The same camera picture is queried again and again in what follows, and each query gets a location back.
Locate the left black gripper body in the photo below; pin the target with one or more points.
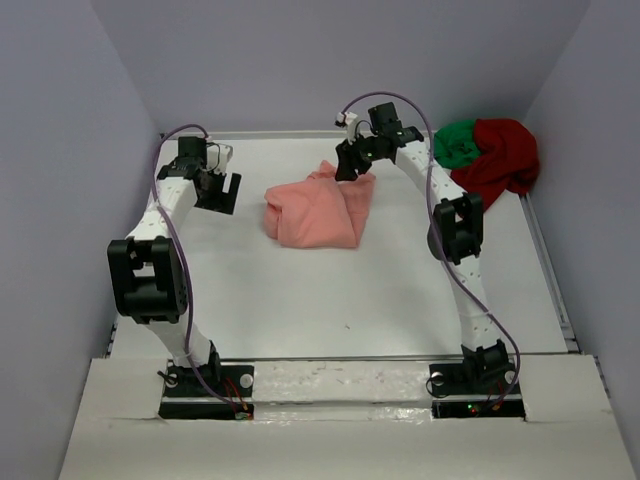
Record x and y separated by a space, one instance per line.
210 199

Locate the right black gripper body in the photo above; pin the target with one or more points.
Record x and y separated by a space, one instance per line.
369 148

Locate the pink t shirt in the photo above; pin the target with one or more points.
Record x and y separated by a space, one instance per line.
319 212

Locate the red t shirt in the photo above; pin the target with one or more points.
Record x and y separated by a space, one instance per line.
508 161

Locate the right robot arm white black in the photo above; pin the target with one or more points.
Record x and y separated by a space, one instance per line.
455 237

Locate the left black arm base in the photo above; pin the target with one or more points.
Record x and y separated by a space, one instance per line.
228 397

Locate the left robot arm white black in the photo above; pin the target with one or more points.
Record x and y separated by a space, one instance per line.
149 273

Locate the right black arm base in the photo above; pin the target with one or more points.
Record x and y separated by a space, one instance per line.
454 396

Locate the green t shirt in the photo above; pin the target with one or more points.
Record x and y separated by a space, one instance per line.
454 145

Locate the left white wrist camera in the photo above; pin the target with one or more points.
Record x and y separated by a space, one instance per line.
218 157

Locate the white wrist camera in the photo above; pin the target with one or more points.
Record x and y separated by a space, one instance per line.
218 157
348 122

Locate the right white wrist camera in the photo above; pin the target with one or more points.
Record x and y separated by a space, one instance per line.
348 122

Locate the aluminium back rail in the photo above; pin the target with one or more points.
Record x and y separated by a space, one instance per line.
261 135

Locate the aluminium left side rail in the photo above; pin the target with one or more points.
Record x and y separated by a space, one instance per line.
111 339

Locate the aluminium front rail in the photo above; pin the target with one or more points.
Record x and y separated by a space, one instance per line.
417 357

